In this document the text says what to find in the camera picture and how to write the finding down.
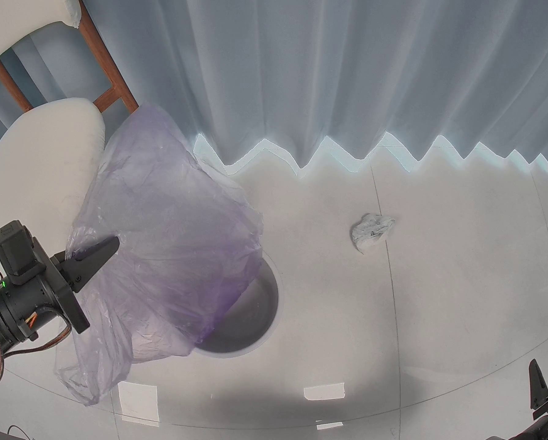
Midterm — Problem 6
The purple plastic bag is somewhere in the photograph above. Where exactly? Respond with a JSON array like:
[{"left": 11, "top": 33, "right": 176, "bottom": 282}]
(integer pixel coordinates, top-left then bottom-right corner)
[{"left": 55, "top": 104, "right": 264, "bottom": 407}]

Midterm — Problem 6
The pale blue curtain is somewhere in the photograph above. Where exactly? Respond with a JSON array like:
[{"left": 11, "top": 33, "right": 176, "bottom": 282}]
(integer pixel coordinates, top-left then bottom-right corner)
[{"left": 0, "top": 0, "right": 548, "bottom": 176}]

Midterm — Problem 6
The white cushioned wooden chair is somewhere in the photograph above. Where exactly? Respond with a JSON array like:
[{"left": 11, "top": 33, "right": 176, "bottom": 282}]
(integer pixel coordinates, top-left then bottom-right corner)
[{"left": 0, "top": 0, "right": 140, "bottom": 267}]

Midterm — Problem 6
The white trash bin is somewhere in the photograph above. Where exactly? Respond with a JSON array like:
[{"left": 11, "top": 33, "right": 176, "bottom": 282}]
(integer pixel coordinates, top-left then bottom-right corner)
[{"left": 192, "top": 251, "right": 284, "bottom": 360}]

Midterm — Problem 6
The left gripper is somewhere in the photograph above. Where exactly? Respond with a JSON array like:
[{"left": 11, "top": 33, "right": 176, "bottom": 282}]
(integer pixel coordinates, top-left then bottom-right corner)
[{"left": 0, "top": 235, "right": 121, "bottom": 340}]

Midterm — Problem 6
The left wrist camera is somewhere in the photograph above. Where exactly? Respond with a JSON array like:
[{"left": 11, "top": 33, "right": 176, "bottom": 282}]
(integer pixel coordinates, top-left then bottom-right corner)
[{"left": 0, "top": 220, "right": 51, "bottom": 288}]

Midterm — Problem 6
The white printed wrapper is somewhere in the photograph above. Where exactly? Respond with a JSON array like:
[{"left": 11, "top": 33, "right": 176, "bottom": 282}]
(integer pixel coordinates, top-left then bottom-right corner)
[{"left": 350, "top": 214, "right": 396, "bottom": 255}]

